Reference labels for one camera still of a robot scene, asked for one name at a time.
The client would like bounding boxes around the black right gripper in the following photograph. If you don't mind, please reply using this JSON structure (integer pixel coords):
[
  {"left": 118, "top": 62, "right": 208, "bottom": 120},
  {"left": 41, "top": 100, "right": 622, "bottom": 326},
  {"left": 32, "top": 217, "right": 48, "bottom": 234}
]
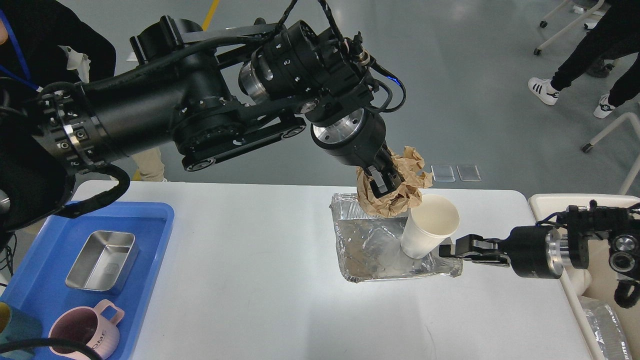
[{"left": 439, "top": 225, "right": 564, "bottom": 280}]

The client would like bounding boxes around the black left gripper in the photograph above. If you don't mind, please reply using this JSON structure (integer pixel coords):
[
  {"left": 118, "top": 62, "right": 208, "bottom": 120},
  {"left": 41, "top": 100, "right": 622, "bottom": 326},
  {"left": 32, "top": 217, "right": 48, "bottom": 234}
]
[{"left": 311, "top": 108, "right": 405, "bottom": 198}]

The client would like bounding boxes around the brown paper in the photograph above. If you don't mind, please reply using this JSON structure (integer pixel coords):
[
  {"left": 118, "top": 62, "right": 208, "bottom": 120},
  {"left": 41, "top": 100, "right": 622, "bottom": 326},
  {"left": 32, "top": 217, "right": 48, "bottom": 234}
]
[{"left": 356, "top": 145, "right": 433, "bottom": 218}]

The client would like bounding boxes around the white paper cup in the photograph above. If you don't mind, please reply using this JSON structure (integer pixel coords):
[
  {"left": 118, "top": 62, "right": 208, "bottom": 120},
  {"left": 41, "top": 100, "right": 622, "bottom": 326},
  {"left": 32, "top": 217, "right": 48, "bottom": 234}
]
[{"left": 400, "top": 194, "right": 461, "bottom": 259}]

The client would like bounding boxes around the aluminium foil container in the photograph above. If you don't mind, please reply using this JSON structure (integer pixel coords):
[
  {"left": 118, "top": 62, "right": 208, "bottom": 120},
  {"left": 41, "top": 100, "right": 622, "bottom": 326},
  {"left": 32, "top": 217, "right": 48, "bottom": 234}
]
[{"left": 329, "top": 193, "right": 463, "bottom": 283}]

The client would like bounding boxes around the stainless steel tray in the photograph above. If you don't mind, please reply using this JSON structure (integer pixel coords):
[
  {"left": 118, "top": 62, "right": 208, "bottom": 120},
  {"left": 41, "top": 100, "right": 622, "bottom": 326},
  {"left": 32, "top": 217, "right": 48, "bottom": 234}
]
[{"left": 65, "top": 230, "right": 139, "bottom": 296}]

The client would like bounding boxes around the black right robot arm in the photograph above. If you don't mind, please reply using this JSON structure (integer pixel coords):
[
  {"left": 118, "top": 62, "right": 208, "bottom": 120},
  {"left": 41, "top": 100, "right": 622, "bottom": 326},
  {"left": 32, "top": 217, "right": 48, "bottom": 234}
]
[{"left": 438, "top": 200, "right": 640, "bottom": 309}]

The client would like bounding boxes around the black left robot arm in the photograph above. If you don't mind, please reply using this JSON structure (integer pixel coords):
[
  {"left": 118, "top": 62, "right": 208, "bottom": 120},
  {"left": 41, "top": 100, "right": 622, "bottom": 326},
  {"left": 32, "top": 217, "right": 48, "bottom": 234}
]
[{"left": 0, "top": 0, "right": 403, "bottom": 248}]

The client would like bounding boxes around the left floor plate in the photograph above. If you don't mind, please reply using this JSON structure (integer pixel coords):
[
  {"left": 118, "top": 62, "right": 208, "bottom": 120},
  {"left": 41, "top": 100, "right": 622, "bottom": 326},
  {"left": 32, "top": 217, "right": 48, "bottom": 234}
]
[{"left": 430, "top": 164, "right": 457, "bottom": 183}]

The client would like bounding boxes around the floor plate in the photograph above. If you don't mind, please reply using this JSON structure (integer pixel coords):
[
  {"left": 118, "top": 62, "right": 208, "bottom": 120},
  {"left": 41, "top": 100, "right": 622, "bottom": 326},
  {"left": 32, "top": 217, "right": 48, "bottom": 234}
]
[
  {"left": 455, "top": 164, "right": 482, "bottom": 182},
  {"left": 430, "top": 164, "right": 457, "bottom": 183}
]

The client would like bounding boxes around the right floor plate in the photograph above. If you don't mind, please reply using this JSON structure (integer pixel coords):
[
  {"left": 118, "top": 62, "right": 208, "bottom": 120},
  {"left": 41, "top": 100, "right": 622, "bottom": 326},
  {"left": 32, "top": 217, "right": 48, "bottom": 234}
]
[{"left": 455, "top": 164, "right": 482, "bottom": 182}]

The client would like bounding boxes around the white object in bin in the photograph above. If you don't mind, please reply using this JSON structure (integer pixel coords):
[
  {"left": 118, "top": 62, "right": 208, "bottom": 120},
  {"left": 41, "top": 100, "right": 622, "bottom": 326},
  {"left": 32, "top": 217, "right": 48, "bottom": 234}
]
[{"left": 566, "top": 267, "right": 593, "bottom": 296}]

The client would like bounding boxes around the beige plastic bin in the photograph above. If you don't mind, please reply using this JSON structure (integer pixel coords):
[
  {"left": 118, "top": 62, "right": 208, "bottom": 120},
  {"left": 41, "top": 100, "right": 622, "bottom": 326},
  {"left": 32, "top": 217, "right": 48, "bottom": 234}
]
[{"left": 528, "top": 194, "right": 639, "bottom": 360}]

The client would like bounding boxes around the foil container in bin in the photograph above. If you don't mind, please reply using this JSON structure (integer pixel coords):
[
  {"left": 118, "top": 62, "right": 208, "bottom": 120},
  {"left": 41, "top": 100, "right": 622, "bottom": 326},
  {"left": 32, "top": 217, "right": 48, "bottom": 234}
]
[{"left": 578, "top": 296, "right": 633, "bottom": 360}]

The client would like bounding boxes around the white chair leg right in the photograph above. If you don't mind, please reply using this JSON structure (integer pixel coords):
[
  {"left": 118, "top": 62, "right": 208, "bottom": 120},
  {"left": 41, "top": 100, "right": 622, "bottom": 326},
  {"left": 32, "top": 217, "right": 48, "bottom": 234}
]
[{"left": 580, "top": 111, "right": 639, "bottom": 195}]

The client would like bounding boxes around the person in black shoes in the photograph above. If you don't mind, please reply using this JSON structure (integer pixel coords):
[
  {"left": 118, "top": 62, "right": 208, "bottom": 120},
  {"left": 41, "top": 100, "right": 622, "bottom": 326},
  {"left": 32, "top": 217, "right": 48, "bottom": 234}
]
[{"left": 585, "top": 59, "right": 615, "bottom": 79}]

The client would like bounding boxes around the person with striped sneakers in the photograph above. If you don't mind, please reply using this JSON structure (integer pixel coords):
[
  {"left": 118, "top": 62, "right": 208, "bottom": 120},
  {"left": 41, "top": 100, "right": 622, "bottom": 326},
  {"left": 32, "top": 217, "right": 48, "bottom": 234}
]
[{"left": 527, "top": 0, "right": 640, "bottom": 119}]

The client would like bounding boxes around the person in black sweater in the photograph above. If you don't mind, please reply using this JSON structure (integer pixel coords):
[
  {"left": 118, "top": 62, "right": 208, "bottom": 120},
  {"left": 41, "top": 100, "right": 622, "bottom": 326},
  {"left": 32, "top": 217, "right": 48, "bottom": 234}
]
[{"left": 0, "top": 0, "right": 167, "bottom": 183}]

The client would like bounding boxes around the blue plastic tray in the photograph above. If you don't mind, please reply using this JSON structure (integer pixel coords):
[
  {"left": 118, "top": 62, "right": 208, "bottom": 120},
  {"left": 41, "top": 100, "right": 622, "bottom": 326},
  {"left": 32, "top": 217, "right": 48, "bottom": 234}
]
[{"left": 1, "top": 202, "right": 175, "bottom": 360}]

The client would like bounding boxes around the teal cup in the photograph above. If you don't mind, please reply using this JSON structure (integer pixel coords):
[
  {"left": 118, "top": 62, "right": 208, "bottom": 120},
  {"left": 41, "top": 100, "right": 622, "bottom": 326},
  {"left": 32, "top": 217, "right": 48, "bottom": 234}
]
[{"left": 0, "top": 301, "right": 42, "bottom": 344}]

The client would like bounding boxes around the white rolling chair frame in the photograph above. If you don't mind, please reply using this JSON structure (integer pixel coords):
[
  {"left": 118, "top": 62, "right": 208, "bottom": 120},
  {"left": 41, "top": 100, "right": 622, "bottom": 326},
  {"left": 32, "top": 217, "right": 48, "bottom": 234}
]
[{"left": 533, "top": 0, "right": 611, "bottom": 56}]

